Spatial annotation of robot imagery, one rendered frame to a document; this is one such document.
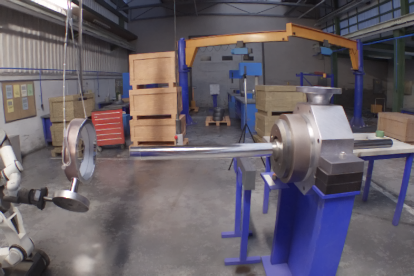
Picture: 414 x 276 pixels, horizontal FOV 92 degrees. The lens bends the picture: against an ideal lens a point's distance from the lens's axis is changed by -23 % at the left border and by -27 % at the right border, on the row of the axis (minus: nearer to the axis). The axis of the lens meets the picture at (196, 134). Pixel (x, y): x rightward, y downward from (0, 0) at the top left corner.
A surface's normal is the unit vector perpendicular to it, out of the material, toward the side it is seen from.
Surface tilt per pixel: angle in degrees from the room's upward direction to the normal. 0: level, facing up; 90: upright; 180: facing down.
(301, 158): 91
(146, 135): 90
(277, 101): 90
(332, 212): 90
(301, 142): 67
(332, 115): 45
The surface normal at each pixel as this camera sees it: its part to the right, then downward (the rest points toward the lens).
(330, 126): -0.04, -0.55
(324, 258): -0.02, 0.20
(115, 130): 0.29, 0.18
